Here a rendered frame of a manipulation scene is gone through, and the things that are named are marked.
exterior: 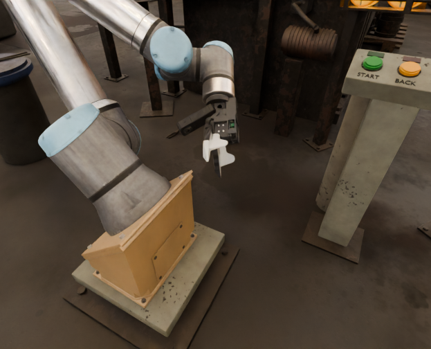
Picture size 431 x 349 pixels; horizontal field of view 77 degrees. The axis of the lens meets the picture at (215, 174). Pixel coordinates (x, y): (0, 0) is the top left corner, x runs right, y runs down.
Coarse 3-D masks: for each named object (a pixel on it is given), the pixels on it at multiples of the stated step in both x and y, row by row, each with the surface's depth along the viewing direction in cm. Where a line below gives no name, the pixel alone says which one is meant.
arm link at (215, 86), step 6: (210, 78) 73; (216, 78) 73; (222, 78) 73; (204, 84) 75; (210, 84) 73; (216, 84) 72; (222, 84) 72; (228, 84) 73; (204, 90) 74; (210, 90) 72; (216, 90) 72; (222, 90) 72; (228, 90) 73; (234, 90) 75; (204, 96) 74; (228, 96) 74; (234, 96) 75; (204, 102) 77
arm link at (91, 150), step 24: (72, 120) 56; (96, 120) 60; (48, 144) 57; (72, 144) 56; (96, 144) 58; (120, 144) 62; (72, 168) 58; (96, 168) 58; (120, 168) 60; (96, 192) 59
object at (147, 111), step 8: (136, 0) 132; (144, 0) 129; (152, 0) 128; (152, 64) 153; (152, 72) 156; (152, 80) 159; (152, 88) 162; (152, 96) 165; (160, 96) 168; (144, 104) 178; (152, 104) 168; (160, 104) 169; (168, 104) 178; (144, 112) 169; (152, 112) 169; (160, 112) 169; (168, 112) 169
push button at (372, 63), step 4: (372, 56) 63; (364, 60) 64; (368, 60) 63; (372, 60) 63; (376, 60) 62; (380, 60) 62; (364, 64) 63; (368, 64) 62; (372, 64) 62; (376, 64) 62; (380, 64) 62; (368, 68) 62; (372, 68) 62; (376, 68) 62
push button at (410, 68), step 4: (404, 64) 60; (408, 64) 60; (412, 64) 60; (416, 64) 60; (400, 68) 60; (404, 68) 60; (408, 68) 60; (412, 68) 59; (416, 68) 59; (420, 68) 59; (400, 72) 61; (404, 72) 60; (408, 72) 59; (412, 72) 59; (416, 72) 59
